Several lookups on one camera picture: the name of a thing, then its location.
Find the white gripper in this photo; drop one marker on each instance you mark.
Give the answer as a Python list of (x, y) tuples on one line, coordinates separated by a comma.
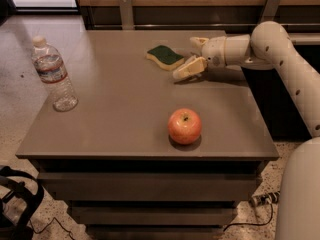
[(213, 53)]

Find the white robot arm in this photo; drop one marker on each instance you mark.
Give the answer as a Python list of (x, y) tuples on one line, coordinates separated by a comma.
[(296, 206)]

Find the green and yellow sponge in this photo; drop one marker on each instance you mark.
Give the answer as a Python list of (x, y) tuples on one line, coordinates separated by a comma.
[(165, 57)]

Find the red apple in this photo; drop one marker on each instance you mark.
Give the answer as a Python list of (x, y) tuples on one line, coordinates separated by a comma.
[(184, 126)]

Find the grey drawer cabinet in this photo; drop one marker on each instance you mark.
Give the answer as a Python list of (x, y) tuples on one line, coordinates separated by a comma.
[(112, 160)]

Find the clear plastic water bottle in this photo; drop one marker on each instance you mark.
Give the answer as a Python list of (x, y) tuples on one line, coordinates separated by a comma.
[(51, 70)]

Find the white power strip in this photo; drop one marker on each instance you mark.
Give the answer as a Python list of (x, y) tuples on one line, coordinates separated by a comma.
[(264, 199)]

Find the wooden wall counter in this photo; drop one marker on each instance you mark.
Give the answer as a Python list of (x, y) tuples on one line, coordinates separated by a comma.
[(301, 18)]

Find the right metal bracket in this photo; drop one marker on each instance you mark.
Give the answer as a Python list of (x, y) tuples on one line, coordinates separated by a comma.
[(269, 10)]

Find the metal bracket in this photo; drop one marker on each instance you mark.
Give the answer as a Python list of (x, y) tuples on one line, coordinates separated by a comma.
[(126, 14), (269, 10)]

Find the left metal bracket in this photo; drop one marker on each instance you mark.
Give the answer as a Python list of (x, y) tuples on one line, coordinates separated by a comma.
[(126, 14)]

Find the black bag with straps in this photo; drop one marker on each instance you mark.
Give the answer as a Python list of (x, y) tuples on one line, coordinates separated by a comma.
[(23, 196)]

